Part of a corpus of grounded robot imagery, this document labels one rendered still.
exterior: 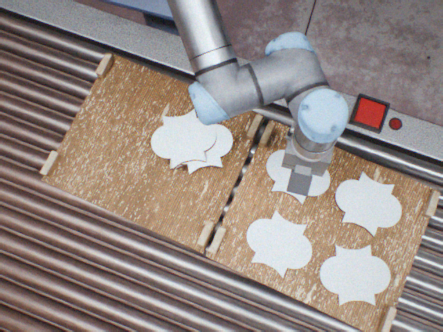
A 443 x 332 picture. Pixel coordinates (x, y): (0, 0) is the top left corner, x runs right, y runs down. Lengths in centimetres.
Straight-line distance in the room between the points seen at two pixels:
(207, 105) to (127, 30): 58
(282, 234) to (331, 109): 42
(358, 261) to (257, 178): 28
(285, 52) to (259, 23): 155
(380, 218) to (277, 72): 48
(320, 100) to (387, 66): 159
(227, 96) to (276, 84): 8
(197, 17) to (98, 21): 59
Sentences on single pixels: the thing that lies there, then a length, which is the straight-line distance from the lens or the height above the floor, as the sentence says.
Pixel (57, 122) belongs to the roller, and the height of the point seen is 92.
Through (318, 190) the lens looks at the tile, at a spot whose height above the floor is 95.
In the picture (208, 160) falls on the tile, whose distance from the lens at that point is 118.
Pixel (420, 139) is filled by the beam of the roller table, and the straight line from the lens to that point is 132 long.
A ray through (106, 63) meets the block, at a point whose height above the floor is 96.
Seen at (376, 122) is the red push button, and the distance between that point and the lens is 129.
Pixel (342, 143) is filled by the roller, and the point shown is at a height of 92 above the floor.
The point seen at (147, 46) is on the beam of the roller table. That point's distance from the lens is 136.
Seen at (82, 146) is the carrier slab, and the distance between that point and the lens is 128.
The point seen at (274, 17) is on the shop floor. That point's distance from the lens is 245.
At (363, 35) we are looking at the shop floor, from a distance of 246.
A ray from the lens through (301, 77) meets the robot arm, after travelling 87.
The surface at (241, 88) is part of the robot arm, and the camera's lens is 86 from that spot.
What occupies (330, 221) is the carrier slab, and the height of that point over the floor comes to 94.
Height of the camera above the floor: 211
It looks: 75 degrees down
